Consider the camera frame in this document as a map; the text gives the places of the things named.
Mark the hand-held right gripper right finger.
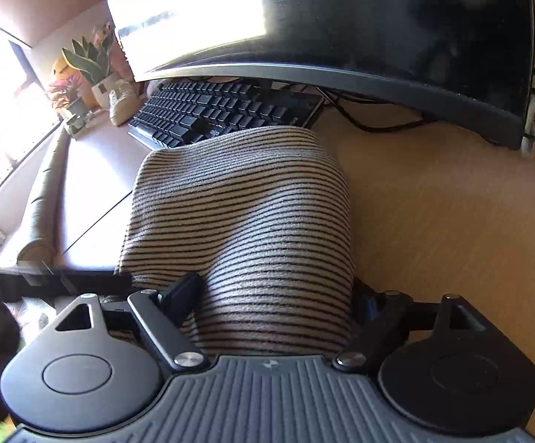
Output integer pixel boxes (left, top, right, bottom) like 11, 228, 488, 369
332, 281, 486, 372

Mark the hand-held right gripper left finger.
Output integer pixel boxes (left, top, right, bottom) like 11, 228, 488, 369
54, 271, 211, 373

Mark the striped beige sweater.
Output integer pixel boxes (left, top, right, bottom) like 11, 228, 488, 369
114, 126, 358, 358

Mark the beige foam tube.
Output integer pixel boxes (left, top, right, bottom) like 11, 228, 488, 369
16, 122, 72, 266

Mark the black mechanical keyboard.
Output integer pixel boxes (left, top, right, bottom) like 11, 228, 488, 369
126, 79, 326, 151

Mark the small green desk ornament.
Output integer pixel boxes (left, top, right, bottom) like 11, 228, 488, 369
63, 113, 92, 140

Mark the beige figurine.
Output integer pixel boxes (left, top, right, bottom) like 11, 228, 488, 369
108, 80, 149, 127

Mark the red leaf potted plant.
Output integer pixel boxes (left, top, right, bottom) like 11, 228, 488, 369
47, 78, 90, 118

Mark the snake plant in white pot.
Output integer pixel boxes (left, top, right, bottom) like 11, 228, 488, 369
61, 37, 132, 112

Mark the yellow plush toy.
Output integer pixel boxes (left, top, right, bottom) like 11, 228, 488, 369
51, 58, 84, 90

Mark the black curved computer monitor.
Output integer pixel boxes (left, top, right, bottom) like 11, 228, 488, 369
99, 0, 535, 151

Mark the black cable bundle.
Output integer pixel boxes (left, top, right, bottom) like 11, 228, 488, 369
253, 78, 439, 134

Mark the looped white cable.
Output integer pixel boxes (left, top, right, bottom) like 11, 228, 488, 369
521, 95, 535, 158

